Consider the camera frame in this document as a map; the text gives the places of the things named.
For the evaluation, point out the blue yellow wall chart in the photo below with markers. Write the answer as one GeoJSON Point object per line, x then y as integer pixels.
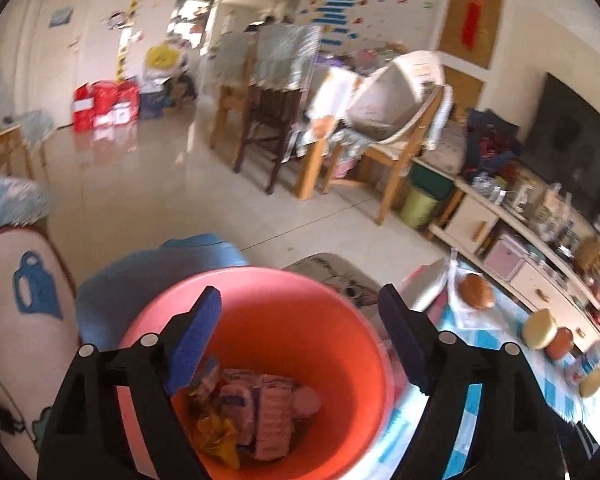
{"type": "Point", "coordinates": [337, 2]}

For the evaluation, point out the golden wall panel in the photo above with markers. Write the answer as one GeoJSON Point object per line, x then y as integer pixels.
{"type": "Point", "coordinates": [487, 35]}
{"type": "Point", "coordinates": [462, 92]}

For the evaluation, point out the light blue cloth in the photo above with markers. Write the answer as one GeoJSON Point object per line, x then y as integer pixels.
{"type": "Point", "coordinates": [10, 200]}

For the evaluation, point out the brown bun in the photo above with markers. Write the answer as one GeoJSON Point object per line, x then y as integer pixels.
{"type": "Point", "coordinates": [476, 291]}

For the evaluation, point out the cream mat blue teapot print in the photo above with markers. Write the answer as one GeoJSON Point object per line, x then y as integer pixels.
{"type": "Point", "coordinates": [10, 340]}

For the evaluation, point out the dark green box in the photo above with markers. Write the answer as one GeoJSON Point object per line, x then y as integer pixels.
{"type": "Point", "coordinates": [432, 180]}

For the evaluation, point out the yellow pear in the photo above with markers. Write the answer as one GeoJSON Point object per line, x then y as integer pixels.
{"type": "Point", "coordinates": [537, 330]}
{"type": "Point", "coordinates": [591, 382]}

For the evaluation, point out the dark wooden chair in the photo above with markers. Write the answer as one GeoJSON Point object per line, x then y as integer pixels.
{"type": "Point", "coordinates": [267, 110]}

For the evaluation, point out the black television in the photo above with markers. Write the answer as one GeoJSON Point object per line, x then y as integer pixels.
{"type": "Point", "coordinates": [570, 145]}

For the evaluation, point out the yellow snack packet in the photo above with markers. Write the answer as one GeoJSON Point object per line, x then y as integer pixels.
{"type": "Point", "coordinates": [220, 437]}

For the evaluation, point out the grey cartoon print mat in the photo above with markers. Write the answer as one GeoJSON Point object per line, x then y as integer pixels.
{"type": "Point", "coordinates": [330, 272]}

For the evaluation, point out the wooden chair grey cover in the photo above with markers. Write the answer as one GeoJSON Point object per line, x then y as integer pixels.
{"type": "Point", "coordinates": [230, 70]}

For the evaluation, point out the white paper napkin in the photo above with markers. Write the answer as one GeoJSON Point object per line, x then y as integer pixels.
{"type": "Point", "coordinates": [460, 317]}

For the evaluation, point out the red gift box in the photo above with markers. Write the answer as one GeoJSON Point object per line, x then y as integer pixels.
{"type": "Point", "coordinates": [127, 102]}
{"type": "Point", "coordinates": [105, 105]}
{"type": "Point", "coordinates": [83, 110]}

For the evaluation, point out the white yogurt bottle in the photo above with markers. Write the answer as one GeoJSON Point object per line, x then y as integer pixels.
{"type": "Point", "coordinates": [580, 367]}

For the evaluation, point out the cream TV cabinet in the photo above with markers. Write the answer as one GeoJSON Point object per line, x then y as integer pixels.
{"type": "Point", "coordinates": [470, 220]}

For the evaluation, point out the red apple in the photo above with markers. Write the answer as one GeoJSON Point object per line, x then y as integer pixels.
{"type": "Point", "coordinates": [560, 345]}

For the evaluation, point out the pink storage box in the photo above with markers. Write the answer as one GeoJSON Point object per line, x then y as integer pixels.
{"type": "Point", "coordinates": [505, 257]}

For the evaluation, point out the pink plastic bucket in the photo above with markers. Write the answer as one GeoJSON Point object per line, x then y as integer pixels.
{"type": "Point", "coordinates": [305, 320]}

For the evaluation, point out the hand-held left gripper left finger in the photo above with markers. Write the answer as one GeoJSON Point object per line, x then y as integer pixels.
{"type": "Point", "coordinates": [195, 340]}

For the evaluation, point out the large white printed bag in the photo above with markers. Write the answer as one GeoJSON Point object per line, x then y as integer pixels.
{"type": "Point", "coordinates": [390, 95]}

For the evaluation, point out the red bouquet dark blue wrap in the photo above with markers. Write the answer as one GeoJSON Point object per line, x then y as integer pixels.
{"type": "Point", "coordinates": [492, 140]}

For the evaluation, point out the green waste bin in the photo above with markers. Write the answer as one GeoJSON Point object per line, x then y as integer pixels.
{"type": "Point", "coordinates": [417, 207]}

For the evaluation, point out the wooden dining table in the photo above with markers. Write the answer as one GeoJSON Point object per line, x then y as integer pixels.
{"type": "Point", "coordinates": [310, 170]}

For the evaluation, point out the blue stool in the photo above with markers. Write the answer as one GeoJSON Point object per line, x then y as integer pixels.
{"type": "Point", "coordinates": [115, 290]}

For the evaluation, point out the light wooden chair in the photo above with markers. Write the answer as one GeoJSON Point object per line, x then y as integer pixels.
{"type": "Point", "coordinates": [397, 165]}

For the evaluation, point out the blue white checked tablecloth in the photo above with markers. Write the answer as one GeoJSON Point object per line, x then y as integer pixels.
{"type": "Point", "coordinates": [505, 312]}

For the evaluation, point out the white door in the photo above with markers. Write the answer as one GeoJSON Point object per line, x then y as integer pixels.
{"type": "Point", "coordinates": [62, 60]}

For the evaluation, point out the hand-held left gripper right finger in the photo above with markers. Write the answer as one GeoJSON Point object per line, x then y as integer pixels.
{"type": "Point", "coordinates": [405, 340]}

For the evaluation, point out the red instant tea packet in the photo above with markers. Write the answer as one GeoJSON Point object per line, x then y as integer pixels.
{"type": "Point", "coordinates": [275, 420]}

